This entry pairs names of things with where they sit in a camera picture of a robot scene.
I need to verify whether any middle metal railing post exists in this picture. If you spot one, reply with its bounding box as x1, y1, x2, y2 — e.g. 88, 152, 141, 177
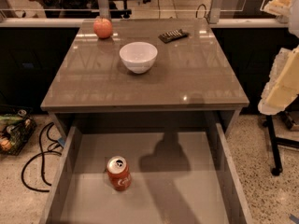
207, 0, 223, 24

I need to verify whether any red apple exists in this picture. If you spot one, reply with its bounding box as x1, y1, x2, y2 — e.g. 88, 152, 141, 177
93, 18, 113, 39

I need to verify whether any black floor cable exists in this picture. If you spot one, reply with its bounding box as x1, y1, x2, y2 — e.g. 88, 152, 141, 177
21, 121, 64, 193

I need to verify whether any white ceramic bowl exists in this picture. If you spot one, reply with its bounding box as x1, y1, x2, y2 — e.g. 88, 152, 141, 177
119, 42, 158, 74

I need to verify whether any grey counter cabinet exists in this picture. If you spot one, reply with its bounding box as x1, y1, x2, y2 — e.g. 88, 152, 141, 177
41, 19, 249, 134

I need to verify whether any metal railing post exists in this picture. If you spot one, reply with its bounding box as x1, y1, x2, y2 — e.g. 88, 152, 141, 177
207, 0, 223, 24
97, 0, 110, 19

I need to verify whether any left metal railing post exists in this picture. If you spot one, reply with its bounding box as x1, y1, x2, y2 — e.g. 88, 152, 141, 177
97, 0, 110, 19

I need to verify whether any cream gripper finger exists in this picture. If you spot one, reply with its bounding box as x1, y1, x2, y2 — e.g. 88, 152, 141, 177
258, 48, 299, 115
263, 0, 292, 17

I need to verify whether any dark snack bar packet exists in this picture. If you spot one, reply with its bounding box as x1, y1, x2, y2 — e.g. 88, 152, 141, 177
158, 29, 189, 44

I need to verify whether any black wire basket with items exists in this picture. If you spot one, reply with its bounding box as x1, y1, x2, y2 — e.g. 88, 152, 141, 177
0, 108, 36, 156

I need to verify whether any black office chair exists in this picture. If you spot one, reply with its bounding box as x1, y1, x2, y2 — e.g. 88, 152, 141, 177
60, 0, 132, 19

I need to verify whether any grey open top drawer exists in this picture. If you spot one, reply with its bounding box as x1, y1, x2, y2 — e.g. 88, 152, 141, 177
39, 123, 253, 224

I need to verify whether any red coke can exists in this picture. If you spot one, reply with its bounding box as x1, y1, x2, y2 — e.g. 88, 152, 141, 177
107, 156, 132, 191

